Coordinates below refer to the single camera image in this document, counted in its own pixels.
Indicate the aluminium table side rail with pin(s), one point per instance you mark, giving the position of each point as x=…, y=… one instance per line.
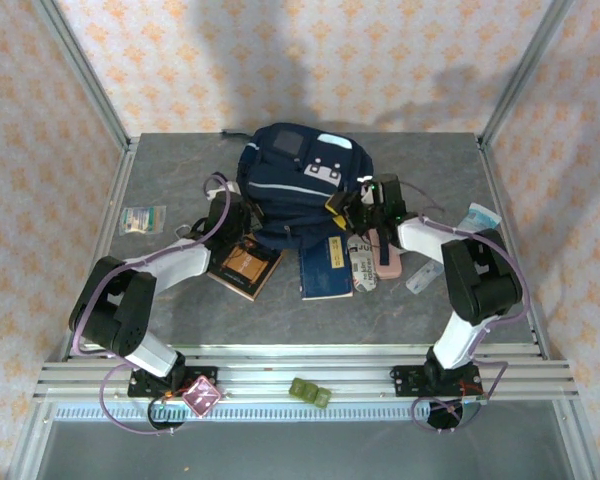
x=121, y=175
x=492, y=175

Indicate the blue notebook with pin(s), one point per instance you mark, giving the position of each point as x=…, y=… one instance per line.
x=322, y=272

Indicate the green block strip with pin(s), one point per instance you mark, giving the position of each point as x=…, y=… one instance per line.
x=310, y=392

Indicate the navy blue backpack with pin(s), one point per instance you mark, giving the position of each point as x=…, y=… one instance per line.
x=290, y=200

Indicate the green white sticker packet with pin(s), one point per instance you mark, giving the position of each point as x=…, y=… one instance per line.
x=140, y=220

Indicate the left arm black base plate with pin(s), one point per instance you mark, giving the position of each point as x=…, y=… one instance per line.
x=205, y=375

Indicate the pink square tag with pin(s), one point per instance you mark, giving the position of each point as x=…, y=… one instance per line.
x=202, y=396

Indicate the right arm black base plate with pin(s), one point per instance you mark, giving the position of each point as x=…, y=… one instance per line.
x=405, y=380

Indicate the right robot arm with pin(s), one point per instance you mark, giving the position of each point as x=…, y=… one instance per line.
x=480, y=280

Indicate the aluminium mounting rail beams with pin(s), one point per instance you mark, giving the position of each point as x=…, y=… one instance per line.
x=330, y=370

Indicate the newspaper print pencil pouch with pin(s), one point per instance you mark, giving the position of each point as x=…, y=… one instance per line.
x=362, y=272

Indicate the pink pencil case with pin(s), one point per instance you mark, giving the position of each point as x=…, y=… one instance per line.
x=394, y=267

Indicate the brown cover book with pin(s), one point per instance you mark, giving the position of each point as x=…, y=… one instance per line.
x=245, y=267

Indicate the silver metal clip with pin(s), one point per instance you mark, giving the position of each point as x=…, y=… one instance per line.
x=181, y=228

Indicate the aluminium frame post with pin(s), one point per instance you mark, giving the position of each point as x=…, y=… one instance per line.
x=522, y=75
x=84, y=75

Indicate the blue white tissue pack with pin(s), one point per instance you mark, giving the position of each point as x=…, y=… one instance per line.
x=482, y=216

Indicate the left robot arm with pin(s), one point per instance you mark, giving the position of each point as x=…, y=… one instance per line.
x=180, y=265

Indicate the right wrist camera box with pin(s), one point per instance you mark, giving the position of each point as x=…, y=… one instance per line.
x=366, y=192

